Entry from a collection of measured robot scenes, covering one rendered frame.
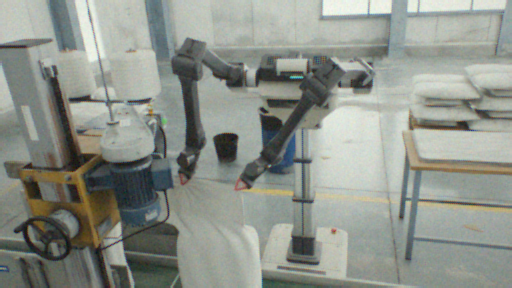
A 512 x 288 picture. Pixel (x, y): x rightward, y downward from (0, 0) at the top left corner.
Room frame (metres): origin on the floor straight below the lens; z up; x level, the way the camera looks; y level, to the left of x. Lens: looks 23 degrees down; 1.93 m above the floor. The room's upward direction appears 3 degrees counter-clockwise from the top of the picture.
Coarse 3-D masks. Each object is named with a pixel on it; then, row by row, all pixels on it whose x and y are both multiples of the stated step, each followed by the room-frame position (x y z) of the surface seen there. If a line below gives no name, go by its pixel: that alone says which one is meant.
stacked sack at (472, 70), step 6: (468, 66) 4.78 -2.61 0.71; (474, 66) 4.69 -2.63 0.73; (480, 66) 4.65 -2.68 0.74; (486, 66) 4.61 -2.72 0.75; (492, 66) 4.58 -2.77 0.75; (498, 66) 4.57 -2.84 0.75; (504, 66) 4.56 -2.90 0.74; (510, 66) 4.53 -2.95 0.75; (468, 72) 4.59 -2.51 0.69; (474, 72) 4.51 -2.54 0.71; (480, 72) 4.47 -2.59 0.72; (486, 72) 4.45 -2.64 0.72; (492, 72) 4.43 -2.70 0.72; (498, 72) 4.41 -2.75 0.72; (504, 72) 4.39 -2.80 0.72; (510, 72) 4.37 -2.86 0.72
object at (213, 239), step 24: (168, 192) 1.67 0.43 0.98; (192, 192) 1.61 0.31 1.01; (216, 192) 1.55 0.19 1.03; (240, 192) 1.53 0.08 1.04; (192, 216) 1.62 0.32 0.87; (216, 216) 1.56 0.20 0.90; (240, 216) 1.53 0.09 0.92; (192, 240) 1.54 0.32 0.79; (216, 240) 1.51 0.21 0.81; (240, 240) 1.50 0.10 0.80; (192, 264) 1.52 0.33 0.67; (216, 264) 1.49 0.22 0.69; (240, 264) 1.48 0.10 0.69
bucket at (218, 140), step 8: (216, 136) 4.17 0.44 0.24; (224, 136) 4.22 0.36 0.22; (232, 136) 4.20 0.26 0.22; (216, 144) 3.99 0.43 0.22; (224, 144) 3.94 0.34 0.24; (232, 144) 3.97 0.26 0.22; (216, 152) 4.03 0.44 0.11; (224, 152) 3.96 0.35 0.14; (232, 152) 3.98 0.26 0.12; (224, 160) 3.98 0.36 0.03; (232, 160) 4.00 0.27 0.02
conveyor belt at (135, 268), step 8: (0, 248) 2.14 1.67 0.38; (8, 248) 2.14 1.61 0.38; (16, 248) 2.13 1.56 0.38; (128, 264) 1.91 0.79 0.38; (136, 264) 1.90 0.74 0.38; (144, 264) 1.90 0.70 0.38; (152, 264) 1.89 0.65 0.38; (136, 272) 1.83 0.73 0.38; (144, 272) 1.83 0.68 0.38; (152, 272) 1.82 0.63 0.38; (160, 272) 1.82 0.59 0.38; (168, 272) 1.82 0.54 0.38; (176, 272) 1.81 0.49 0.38; (136, 280) 1.77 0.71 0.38; (144, 280) 1.76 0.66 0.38; (152, 280) 1.76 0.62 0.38; (160, 280) 1.75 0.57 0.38; (168, 280) 1.75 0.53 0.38; (176, 280) 1.75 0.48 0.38; (264, 280) 1.71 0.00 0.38; (272, 280) 1.70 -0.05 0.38
